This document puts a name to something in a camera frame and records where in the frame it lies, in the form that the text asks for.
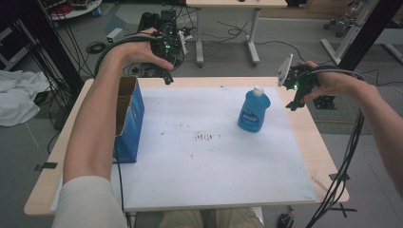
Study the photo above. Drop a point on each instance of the white mat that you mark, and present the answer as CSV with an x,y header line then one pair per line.
x,y
206,152

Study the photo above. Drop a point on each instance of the black equipment on floor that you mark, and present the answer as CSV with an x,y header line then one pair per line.
x,y
157,19

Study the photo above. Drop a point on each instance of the black frame post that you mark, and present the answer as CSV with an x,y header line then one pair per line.
x,y
367,34
53,41

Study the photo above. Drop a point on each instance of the small white box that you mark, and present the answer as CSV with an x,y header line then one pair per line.
x,y
114,34

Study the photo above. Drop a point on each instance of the blue cardboard box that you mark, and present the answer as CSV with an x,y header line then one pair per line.
x,y
130,120

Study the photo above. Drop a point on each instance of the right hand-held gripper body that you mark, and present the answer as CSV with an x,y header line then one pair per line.
x,y
296,77

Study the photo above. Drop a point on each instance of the white cloth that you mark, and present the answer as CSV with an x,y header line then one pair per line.
x,y
19,95

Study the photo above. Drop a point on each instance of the blue plastic bottle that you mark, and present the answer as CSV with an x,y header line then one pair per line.
x,y
254,110

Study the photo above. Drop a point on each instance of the person's left hand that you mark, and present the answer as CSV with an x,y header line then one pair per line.
x,y
136,50

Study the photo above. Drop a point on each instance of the small black device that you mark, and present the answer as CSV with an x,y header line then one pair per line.
x,y
285,221

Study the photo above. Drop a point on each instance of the white metal stand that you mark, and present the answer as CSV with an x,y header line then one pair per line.
x,y
351,34

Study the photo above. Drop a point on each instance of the black tape strip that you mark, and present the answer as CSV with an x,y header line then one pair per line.
x,y
47,166

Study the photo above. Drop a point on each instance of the white desk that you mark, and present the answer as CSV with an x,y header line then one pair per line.
x,y
237,3

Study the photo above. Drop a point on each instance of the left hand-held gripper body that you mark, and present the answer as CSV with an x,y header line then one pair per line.
x,y
164,42

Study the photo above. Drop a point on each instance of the person's right hand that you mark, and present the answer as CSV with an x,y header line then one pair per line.
x,y
332,84

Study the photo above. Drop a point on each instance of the black floor bracket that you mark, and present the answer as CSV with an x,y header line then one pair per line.
x,y
324,102

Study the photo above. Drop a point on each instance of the wheeled chair base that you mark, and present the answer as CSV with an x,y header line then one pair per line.
x,y
339,23

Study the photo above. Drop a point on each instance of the round white table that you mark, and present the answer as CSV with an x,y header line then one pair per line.
x,y
79,9

